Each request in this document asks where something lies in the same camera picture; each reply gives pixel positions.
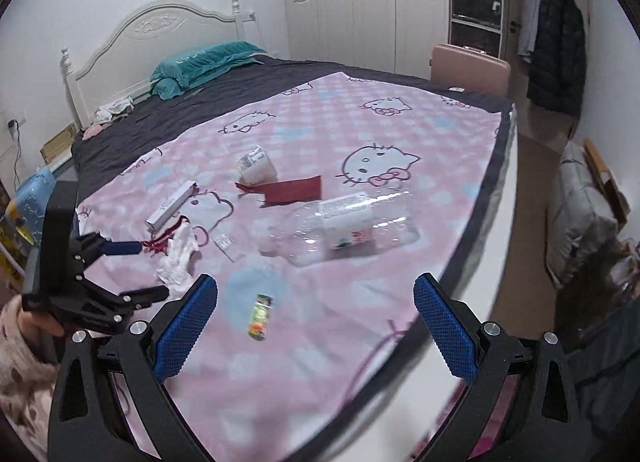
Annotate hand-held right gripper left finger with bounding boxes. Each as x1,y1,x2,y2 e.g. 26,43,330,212
47,274,219,462

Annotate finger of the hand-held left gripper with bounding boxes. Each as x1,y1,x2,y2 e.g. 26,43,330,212
70,232,144,270
52,278,170,333

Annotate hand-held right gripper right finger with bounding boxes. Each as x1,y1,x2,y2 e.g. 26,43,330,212
412,273,596,462

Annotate red ribbon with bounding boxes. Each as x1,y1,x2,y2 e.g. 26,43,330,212
141,217,193,255

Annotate white tissue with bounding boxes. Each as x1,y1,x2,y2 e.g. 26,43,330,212
155,224,203,295

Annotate long white box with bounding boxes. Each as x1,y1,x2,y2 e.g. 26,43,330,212
145,181,197,231

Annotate white paper cup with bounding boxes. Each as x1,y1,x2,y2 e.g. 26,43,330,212
236,143,279,187

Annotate person's left forearm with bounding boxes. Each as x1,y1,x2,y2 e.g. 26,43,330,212
0,312,68,445

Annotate person's left hand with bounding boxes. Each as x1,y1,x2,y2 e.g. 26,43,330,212
0,298,67,339

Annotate blue printed bag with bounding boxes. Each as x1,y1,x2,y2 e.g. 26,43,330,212
12,167,57,243

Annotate small green wrapper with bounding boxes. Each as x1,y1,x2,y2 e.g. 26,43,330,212
248,293,274,341

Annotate small white tag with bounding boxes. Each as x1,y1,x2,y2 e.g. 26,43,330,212
212,234,243,263

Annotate pink cat printed blanket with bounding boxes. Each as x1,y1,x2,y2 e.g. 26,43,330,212
75,70,506,460

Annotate cardboard box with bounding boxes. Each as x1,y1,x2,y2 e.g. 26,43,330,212
40,124,81,165

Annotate white clothing heap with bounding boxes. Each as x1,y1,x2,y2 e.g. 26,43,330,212
92,96,136,125

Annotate clear plastic bottle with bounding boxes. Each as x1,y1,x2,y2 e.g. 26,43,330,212
260,189,422,267

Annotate dark grey bed sheet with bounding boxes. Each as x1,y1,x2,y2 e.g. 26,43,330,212
70,54,517,283

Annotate grey storage bag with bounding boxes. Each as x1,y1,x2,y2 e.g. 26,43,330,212
545,142,621,289

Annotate dark grey-blue bag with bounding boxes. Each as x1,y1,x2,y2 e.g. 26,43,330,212
562,292,640,448

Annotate red paper sheet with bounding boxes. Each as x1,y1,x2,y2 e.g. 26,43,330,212
235,174,322,207

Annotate transparent plastic bag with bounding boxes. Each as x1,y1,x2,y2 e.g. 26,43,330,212
597,237,640,305

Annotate teal pillow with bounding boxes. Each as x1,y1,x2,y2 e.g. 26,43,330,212
150,40,268,100

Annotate brown cardboard boards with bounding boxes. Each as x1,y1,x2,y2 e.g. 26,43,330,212
582,138,632,231

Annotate pink suitcase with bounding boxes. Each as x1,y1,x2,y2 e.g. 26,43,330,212
431,44,512,97

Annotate black jacket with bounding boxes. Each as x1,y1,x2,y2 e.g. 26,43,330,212
527,0,587,117

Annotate grey-blue hanging garment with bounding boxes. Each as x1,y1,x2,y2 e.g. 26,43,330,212
516,0,549,65

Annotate white wardrobe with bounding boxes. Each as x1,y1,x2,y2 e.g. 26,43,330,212
279,0,451,80

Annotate black power cable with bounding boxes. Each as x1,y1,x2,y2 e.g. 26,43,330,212
11,128,25,180

